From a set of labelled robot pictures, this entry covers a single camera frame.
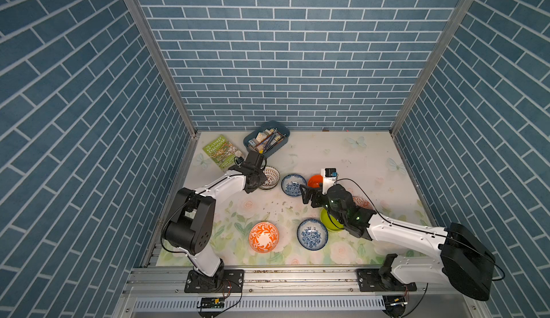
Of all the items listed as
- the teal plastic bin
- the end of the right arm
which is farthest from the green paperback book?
the end of the right arm

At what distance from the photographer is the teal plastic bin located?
111 centimetres

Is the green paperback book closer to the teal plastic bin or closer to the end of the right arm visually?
the teal plastic bin
